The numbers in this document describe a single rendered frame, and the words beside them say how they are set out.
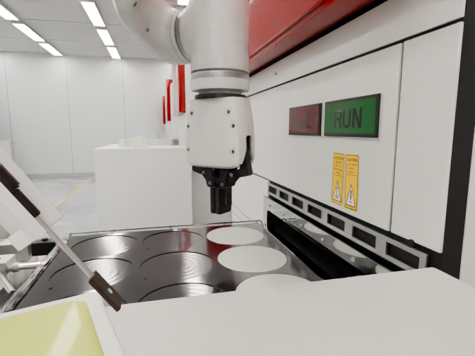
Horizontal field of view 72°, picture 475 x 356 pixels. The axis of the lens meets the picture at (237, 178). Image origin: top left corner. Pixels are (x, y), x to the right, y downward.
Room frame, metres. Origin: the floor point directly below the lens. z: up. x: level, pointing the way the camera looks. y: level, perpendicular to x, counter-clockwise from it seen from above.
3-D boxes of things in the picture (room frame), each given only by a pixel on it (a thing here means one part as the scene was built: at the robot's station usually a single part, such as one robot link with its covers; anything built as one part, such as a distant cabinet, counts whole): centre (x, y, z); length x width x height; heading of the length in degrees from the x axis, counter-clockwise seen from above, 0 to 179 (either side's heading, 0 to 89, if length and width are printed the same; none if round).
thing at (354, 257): (0.50, -0.12, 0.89); 0.44 x 0.02 x 0.10; 14
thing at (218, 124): (0.49, 0.03, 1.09); 0.10 x 0.07 x 0.11; 55
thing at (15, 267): (0.44, 0.30, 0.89); 0.05 x 0.01 x 0.01; 104
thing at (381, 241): (0.50, -0.12, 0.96); 0.44 x 0.01 x 0.02; 14
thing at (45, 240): (0.52, 0.32, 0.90); 0.04 x 0.02 x 0.03; 104
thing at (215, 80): (0.49, 0.03, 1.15); 0.09 x 0.08 x 0.03; 55
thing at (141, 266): (0.43, 0.08, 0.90); 0.34 x 0.34 x 0.01; 14
